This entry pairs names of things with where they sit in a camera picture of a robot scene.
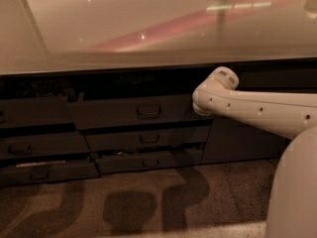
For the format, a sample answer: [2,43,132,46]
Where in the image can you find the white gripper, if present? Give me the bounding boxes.
[192,102,212,116]

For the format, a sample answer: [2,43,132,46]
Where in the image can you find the dark drawer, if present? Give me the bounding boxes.
[0,96,71,129]
[0,160,99,186]
[86,126,210,152]
[67,94,202,130]
[0,132,89,160]
[95,148,203,175]

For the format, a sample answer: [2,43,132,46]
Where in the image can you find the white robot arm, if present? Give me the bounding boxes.
[192,66,317,238]

